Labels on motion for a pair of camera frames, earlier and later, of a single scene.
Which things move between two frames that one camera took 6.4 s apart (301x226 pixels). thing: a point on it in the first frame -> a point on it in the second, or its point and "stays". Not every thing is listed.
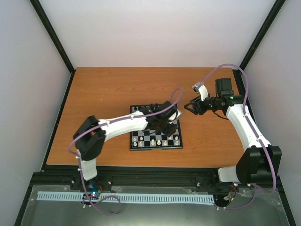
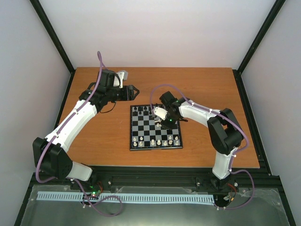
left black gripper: (169, 133) -> (128, 95)
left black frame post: (56, 39) stays
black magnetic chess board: (146, 140) stays
